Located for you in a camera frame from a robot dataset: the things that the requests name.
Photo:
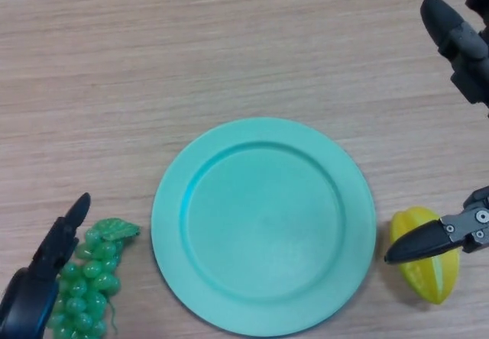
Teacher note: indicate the green round plate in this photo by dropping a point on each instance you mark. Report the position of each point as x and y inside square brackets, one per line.
[263, 225]

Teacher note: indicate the green grape bunch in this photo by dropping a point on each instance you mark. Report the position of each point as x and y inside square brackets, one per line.
[88, 281]

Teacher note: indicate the yellow starfruit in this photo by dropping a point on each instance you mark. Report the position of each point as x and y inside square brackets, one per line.
[424, 274]

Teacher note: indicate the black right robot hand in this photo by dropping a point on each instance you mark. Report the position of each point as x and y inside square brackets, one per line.
[458, 45]

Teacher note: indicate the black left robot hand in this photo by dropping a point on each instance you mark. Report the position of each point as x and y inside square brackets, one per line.
[42, 270]

